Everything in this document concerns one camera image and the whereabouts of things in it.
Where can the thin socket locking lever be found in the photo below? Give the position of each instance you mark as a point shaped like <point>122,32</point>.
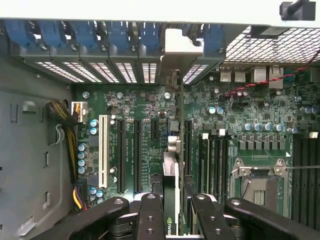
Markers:
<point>305,168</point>

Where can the short black expansion slot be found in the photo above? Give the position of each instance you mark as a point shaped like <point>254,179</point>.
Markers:
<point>155,130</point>

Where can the green motherboard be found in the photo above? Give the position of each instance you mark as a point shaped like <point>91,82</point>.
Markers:
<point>140,100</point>

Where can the black bracket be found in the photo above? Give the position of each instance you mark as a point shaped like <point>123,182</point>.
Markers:
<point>285,12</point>

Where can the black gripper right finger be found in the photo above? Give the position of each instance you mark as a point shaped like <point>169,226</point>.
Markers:
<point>210,220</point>

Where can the open PC case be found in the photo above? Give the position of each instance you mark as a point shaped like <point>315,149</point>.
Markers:
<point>37,75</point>

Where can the white expansion slot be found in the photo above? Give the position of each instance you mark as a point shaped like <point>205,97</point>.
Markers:
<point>103,150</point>

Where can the CPU socket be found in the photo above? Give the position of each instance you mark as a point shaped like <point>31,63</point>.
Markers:
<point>260,171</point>

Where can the blue slot retainer clip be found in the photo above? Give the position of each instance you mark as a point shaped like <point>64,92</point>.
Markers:
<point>212,37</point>
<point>17,32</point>
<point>85,35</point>
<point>150,33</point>
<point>117,33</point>
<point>50,32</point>

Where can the black RAM slot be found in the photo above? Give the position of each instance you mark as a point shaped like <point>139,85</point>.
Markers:
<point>213,165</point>
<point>220,165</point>
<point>225,165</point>

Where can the gray power supply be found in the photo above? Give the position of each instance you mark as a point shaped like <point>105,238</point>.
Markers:
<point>30,155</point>

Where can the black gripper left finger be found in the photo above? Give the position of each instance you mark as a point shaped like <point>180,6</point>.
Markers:
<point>150,217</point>

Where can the long black expansion slot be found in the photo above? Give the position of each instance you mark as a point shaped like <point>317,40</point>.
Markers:
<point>121,155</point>
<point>188,140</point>
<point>138,155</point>

